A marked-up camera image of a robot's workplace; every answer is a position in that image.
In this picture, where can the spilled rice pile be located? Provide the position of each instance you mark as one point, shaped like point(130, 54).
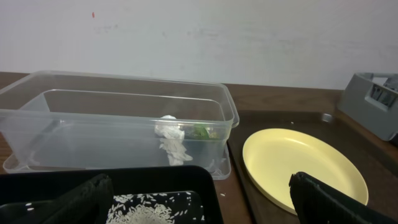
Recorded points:
point(155, 208)

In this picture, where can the grey dishwasher rack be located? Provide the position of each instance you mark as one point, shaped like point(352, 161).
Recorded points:
point(371, 100)

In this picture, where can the yellow plate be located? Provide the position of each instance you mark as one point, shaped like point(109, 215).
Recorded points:
point(272, 155)

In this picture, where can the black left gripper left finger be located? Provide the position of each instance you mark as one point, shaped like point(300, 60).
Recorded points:
point(86, 203)

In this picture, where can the dark brown serving tray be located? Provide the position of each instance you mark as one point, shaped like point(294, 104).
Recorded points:
point(375, 159)

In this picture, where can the black waste tray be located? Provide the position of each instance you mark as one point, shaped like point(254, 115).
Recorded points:
point(24, 196)

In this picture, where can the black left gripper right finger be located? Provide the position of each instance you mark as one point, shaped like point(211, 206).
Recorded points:
point(316, 202)

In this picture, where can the orange green snack wrapper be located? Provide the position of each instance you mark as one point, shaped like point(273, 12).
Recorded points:
point(200, 132)

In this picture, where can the clear plastic waste bin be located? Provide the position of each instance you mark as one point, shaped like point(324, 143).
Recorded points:
point(55, 121)

